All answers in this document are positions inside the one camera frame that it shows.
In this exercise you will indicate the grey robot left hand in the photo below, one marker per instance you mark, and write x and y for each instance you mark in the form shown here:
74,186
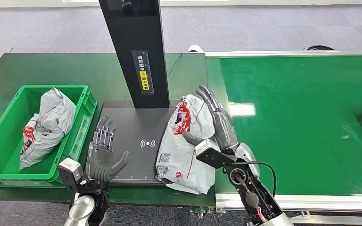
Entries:
101,165

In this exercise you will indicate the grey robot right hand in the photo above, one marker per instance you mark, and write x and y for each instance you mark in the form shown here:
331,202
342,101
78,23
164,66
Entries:
224,131

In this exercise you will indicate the white red-print mail bag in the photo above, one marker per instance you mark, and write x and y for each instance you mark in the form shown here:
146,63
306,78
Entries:
181,156

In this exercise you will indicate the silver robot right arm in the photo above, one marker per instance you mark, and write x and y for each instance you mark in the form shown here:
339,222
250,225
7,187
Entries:
252,199

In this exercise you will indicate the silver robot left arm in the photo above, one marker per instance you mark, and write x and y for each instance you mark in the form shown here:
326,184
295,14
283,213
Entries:
81,209

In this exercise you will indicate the black inbound scanner machine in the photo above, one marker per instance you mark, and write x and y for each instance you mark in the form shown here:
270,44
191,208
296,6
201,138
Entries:
131,131

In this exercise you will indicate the green conveyor belt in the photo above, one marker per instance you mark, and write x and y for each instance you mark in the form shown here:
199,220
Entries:
309,124

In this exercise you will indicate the crumpled grey mail bag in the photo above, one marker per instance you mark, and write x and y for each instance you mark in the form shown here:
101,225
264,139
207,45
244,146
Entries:
54,115

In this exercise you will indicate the white round object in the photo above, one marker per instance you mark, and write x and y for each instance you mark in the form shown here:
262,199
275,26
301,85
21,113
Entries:
196,49

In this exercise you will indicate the black yellow column label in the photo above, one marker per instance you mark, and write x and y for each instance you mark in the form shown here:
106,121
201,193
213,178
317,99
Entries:
143,71

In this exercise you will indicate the green plastic crate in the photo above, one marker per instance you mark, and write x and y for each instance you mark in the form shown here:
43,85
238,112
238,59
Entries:
0,124

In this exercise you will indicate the black round object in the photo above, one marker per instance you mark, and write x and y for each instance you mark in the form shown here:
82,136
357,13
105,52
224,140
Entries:
318,47

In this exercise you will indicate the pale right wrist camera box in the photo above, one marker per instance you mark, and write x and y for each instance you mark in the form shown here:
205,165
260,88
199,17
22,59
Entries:
212,154

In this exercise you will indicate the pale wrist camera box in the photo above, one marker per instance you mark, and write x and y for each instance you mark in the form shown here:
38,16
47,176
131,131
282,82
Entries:
212,154
70,171

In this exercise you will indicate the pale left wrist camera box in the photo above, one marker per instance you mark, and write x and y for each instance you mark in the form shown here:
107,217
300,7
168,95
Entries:
70,171

